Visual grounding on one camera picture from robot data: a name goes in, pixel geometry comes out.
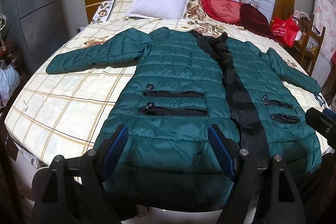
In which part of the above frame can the wooden shelf rack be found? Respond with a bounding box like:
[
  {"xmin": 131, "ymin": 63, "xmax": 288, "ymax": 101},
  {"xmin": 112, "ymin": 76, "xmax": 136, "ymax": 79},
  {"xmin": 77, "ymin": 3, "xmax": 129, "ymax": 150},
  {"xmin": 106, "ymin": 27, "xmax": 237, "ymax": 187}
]
[{"xmin": 292, "ymin": 14, "xmax": 326, "ymax": 76}]

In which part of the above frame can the dark red velvet cushion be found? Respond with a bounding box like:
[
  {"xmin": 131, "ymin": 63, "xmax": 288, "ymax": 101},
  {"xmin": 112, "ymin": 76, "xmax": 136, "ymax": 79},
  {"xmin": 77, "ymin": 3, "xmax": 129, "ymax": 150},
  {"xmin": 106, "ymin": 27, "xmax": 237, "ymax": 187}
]
[{"xmin": 239, "ymin": 3, "xmax": 274, "ymax": 39}]

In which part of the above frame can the red heart-shaped cushion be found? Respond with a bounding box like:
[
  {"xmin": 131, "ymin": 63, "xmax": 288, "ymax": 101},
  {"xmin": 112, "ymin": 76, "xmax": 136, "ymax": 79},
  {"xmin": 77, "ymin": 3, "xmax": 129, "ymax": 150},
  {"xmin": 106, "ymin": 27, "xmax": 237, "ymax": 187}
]
[{"xmin": 201, "ymin": 0, "xmax": 241, "ymax": 24}]

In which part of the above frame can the red shopping bag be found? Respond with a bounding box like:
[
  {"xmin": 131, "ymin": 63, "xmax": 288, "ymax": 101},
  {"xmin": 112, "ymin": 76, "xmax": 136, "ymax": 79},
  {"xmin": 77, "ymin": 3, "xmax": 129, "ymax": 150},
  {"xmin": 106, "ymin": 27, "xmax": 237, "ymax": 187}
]
[{"xmin": 271, "ymin": 16, "xmax": 299, "ymax": 48}]

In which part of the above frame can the floral checked bed sheet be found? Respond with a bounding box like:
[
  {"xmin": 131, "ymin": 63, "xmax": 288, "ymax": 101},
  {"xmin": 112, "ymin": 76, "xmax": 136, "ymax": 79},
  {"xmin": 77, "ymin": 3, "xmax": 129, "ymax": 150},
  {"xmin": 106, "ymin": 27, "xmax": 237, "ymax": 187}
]
[{"xmin": 5, "ymin": 0, "xmax": 330, "ymax": 164}]

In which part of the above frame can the green quilted puffer jacket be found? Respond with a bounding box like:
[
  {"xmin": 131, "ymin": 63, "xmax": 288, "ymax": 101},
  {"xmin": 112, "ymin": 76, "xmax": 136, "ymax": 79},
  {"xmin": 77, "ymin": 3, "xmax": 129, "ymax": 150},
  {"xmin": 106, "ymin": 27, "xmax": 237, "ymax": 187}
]
[{"xmin": 46, "ymin": 27, "xmax": 322, "ymax": 212}]

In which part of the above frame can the grey refrigerator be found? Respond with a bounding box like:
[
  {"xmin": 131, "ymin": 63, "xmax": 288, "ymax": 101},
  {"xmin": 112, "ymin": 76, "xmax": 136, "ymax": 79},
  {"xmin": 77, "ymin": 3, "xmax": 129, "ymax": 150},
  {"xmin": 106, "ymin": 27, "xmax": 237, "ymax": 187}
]
[{"xmin": 1, "ymin": 0, "xmax": 70, "ymax": 76}]

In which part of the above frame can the white square pillow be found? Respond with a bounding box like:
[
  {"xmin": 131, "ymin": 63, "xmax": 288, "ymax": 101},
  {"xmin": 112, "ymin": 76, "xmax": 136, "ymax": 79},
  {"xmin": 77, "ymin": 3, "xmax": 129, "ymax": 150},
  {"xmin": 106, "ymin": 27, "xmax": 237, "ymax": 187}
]
[{"xmin": 126, "ymin": 0, "xmax": 190, "ymax": 20}]

